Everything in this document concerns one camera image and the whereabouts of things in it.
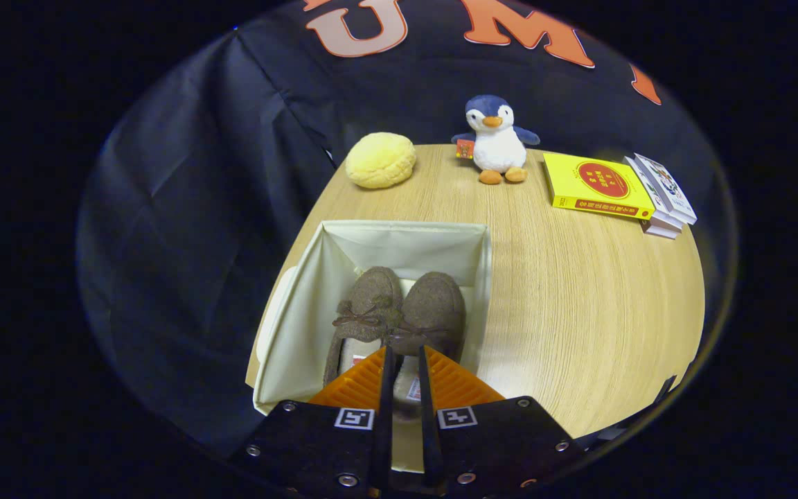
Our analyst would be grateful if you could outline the brown felt shoe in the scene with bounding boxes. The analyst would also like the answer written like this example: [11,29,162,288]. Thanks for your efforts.
[323,267,405,389]
[389,271,468,403]

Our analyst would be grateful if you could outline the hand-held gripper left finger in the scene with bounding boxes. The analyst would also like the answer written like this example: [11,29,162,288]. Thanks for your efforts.
[228,345,396,499]

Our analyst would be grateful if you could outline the yellow book with red circle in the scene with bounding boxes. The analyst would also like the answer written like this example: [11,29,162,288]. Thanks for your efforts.
[543,152,656,220]

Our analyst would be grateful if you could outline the yellow bread plush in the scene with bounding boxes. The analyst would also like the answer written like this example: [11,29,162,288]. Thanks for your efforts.
[345,132,417,190]

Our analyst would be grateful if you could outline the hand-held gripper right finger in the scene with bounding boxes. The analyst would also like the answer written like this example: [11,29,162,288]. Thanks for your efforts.
[417,344,588,499]

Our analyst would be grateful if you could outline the blue and white penguin plush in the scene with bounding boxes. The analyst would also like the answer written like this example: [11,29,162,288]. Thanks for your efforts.
[451,95,541,185]

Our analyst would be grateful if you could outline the white illustrated book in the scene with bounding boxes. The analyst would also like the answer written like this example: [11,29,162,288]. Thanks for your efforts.
[633,152,698,225]

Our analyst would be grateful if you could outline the cream fabric storage box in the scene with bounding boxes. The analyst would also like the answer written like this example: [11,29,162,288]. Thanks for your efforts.
[245,220,493,417]

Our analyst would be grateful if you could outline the black backdrop cloth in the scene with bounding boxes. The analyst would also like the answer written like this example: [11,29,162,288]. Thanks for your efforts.
[77,0,725,458]

